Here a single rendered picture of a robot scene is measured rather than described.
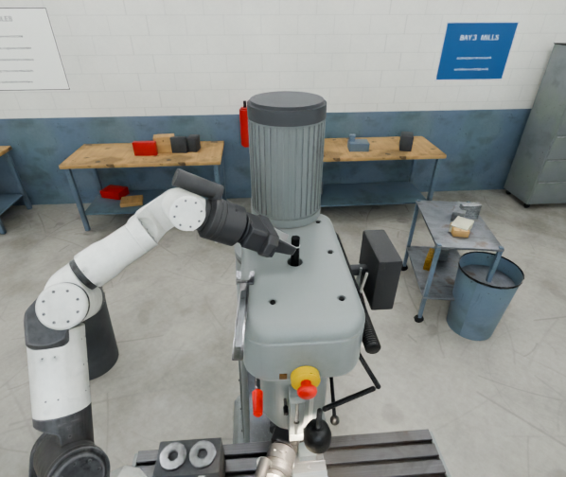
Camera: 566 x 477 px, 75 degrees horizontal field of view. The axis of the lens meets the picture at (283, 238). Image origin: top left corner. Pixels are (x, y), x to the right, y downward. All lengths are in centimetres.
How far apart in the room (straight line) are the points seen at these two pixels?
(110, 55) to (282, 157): 440
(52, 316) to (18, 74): 506
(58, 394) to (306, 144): 71
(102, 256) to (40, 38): 483
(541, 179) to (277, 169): 524
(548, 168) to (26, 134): 675
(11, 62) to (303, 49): 340
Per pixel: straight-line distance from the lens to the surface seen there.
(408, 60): 530
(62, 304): 71
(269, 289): 80
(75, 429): 79
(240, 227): 74
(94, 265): 72
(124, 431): 297
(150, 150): 472
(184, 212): 68
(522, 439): 316
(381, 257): 121
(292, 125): 89
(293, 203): 97
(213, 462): 149
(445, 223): 341
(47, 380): 76
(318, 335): 73
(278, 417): 118
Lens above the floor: 241
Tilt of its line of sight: 33 degrees down
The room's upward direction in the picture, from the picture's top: straight up
